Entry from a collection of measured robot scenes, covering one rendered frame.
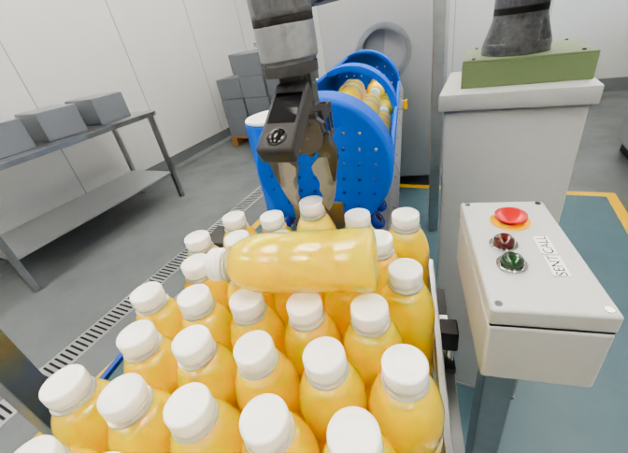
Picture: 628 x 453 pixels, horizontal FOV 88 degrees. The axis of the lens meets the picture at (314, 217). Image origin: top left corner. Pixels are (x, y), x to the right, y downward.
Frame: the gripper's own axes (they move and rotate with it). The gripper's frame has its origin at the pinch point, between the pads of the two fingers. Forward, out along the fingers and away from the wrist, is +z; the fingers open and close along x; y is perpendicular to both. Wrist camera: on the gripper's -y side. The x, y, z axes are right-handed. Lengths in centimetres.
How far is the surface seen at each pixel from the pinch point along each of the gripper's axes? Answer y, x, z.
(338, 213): 10.7, -1.4, 8.0
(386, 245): -7.7, -11.6, 1.8
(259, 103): 376, 176, 53
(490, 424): -10.9, -26.3, 34.6
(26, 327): 48, 220, 110
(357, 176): 16.9, -4.7, 3.4
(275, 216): -0.4, 6.4, 1.6
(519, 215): -4.3, -27.1, -0.3
